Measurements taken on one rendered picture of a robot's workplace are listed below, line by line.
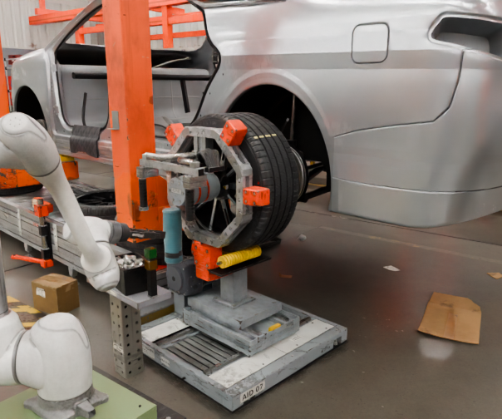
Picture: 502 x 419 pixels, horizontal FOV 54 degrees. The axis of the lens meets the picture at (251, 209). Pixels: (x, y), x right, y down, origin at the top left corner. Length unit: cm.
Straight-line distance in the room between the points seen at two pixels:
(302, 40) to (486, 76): 80
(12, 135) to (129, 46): 124
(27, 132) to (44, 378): 68
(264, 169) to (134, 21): 96
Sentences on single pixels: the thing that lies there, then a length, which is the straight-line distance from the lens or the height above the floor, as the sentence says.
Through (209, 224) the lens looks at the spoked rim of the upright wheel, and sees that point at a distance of 248.
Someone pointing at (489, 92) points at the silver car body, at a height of 128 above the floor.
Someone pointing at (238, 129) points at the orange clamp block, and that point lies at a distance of 209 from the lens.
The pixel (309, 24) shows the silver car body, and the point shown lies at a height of 157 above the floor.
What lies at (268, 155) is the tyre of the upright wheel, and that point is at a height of 101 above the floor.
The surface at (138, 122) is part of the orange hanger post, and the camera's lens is 252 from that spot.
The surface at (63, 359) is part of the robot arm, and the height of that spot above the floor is 57.
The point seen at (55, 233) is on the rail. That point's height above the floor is 33.
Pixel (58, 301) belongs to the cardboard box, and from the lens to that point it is 311.
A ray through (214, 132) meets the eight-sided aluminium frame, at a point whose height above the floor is 111.
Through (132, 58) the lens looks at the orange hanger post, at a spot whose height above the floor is 143.
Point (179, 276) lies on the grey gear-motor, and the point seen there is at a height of 35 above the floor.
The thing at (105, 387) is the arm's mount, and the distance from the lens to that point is 171.
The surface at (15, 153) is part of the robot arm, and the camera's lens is 140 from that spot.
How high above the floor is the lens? 130
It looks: 14 degrees down
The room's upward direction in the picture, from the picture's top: straight up
